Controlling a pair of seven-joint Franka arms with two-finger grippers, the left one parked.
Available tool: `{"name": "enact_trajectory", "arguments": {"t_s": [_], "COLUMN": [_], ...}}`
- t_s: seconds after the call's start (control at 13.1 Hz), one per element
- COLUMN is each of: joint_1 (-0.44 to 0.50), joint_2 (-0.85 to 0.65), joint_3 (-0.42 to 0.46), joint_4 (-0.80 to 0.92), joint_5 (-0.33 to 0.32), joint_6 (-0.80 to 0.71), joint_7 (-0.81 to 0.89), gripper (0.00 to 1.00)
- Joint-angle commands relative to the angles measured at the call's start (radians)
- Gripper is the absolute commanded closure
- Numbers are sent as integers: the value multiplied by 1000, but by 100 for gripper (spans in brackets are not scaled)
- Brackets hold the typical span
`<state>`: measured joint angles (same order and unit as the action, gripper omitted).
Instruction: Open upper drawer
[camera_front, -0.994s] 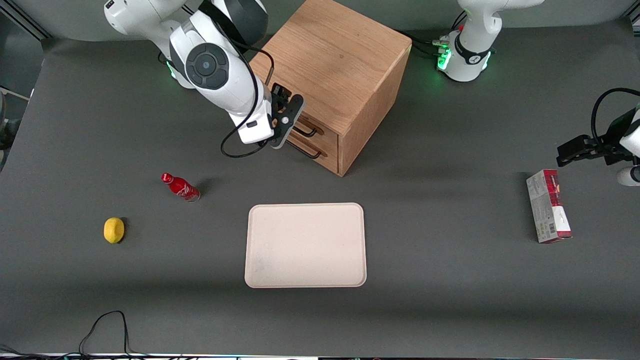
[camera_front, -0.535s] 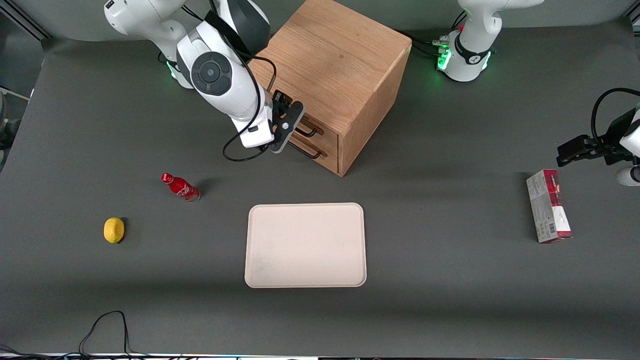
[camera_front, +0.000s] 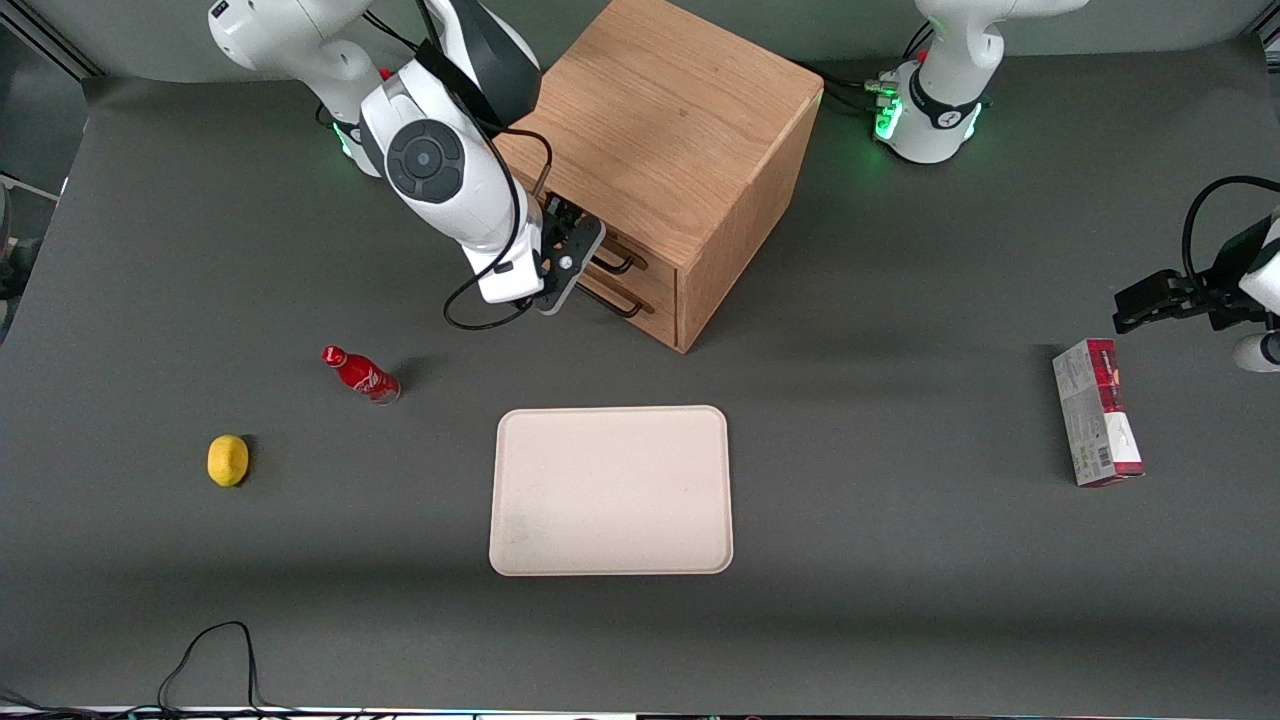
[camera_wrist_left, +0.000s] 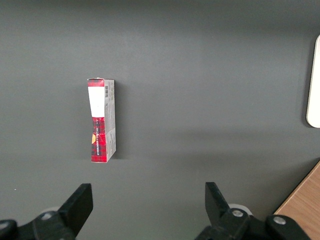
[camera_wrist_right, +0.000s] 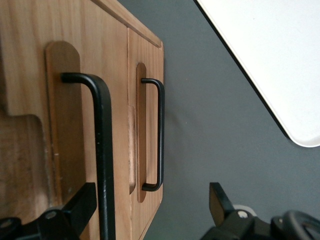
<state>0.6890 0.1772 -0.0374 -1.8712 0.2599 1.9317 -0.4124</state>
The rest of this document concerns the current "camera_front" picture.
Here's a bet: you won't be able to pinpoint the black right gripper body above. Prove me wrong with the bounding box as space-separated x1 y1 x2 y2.
540 195 593 263

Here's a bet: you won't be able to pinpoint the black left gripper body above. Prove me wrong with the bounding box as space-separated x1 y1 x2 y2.
1185 218 1280 331

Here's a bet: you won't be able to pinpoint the wooden drawer with black handle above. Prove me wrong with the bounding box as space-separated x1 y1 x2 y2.
500 165 679 313
572 268 682 347

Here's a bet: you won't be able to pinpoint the wooden drawer cabinet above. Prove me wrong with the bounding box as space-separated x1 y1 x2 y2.
490 0 825 354

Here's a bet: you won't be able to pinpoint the grey and red carton box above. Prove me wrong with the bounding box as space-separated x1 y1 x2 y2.
1052 338 1146 488

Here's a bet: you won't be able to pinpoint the red cola bottle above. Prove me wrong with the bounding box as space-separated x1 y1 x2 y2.
321 345 402 405

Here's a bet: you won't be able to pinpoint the beige plastic tray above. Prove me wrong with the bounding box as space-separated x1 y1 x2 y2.
489 405 734 577

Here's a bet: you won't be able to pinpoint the yellow lemon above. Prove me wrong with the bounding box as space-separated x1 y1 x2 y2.
207 434 250 488

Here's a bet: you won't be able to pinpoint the dark object beside table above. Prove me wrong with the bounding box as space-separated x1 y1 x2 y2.
0 175 46 343

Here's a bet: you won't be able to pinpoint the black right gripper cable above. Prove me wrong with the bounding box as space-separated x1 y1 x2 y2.
415 0 557 332

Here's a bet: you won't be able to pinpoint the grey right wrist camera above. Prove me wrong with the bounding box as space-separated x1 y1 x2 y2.
538 220 607 317

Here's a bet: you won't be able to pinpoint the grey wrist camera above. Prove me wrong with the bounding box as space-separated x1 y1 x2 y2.
538 220 607 317
1232 333 1280 374

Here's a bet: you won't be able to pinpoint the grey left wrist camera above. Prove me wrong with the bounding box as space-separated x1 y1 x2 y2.
1232 333 1280 374

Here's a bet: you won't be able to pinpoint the black left gripper cable loop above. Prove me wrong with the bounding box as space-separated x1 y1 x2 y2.
1183 176 1280 283

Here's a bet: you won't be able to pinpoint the black right arm base cables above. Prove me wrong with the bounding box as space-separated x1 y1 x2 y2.
362 8 426 56

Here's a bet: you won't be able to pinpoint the black arm base cables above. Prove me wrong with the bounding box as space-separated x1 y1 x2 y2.
362 8 426 56
800 20 936 116

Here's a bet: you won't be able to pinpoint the black left arm base cables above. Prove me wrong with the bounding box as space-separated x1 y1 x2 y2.
800 20 936 116

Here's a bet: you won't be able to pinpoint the black cable at table edge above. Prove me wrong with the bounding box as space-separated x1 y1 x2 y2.
0 621 301 717

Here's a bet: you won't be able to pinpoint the aluminium frame rail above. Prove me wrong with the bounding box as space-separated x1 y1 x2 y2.
0 0 103 81

